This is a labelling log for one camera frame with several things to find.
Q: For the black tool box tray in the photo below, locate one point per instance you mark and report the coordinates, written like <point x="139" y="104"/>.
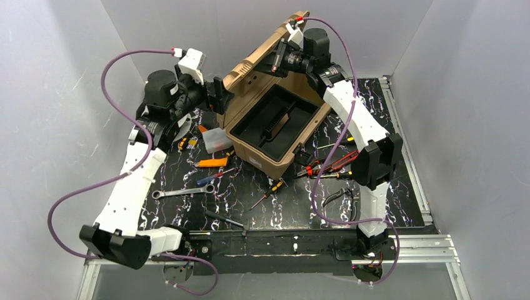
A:
<point x="275" y="122"/>

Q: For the black handled pliers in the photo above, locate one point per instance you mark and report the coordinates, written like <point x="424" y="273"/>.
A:
<point x="349" y="199"/>

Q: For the silver combination wrench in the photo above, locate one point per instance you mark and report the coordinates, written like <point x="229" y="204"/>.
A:
<point x="208" y="189"/>

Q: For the red black utility knife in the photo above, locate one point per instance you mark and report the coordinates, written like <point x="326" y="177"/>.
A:
<point x="342" y="162"/>

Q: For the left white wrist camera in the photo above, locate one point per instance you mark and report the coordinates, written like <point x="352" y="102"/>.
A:
<point x="190" y="62"/>

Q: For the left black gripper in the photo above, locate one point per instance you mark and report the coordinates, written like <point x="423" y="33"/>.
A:
<point x="212" y="94"/>

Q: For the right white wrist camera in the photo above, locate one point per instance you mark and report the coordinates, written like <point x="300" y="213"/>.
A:
<point x="296" y="36"/>

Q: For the tan plastic tool box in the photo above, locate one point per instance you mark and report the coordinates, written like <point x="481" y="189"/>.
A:
<point x="250" y="80"/>

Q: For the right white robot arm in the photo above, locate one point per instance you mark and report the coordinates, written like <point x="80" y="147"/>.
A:
<point x="307" y="52"/>

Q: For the small black hammer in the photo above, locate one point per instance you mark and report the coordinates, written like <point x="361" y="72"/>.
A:
<point x="244" y="226"/>

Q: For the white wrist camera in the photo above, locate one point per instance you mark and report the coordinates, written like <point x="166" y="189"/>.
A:
<point x="296" y="36"/>
<point x="190" y="62"/>

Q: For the white perforated round disc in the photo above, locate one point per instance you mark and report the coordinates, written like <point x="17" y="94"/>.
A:
<point x="184" y="127"/>

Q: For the clear plastic parts box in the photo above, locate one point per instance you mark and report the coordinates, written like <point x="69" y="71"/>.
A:
<point x="216" y="140"/>

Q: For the small black yellow screwdriver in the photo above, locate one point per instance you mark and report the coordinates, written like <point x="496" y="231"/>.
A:
<point x="272" y="189"/>

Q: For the blue red screwdriver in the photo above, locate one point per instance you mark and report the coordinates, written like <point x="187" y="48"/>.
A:
<point x="206" y="180"/>

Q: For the yellow hex key set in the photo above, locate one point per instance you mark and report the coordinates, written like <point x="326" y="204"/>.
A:
<point x="191" y="143"/>

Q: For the long black yellow screwdriver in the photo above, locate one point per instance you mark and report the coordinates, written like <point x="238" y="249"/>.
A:
<point x="338" y="175"/>

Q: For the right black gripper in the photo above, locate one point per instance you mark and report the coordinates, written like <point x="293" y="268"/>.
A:
<point x="280" y="57"/>

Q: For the red needle nose pliers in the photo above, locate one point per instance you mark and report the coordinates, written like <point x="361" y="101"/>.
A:
<point x="310" y="170"/>

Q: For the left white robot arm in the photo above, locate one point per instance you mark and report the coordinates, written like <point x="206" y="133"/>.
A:
<point x="168" y="98"/>

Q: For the orange utility knife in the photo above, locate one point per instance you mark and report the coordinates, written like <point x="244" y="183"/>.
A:
<point x="212" y="163"/>

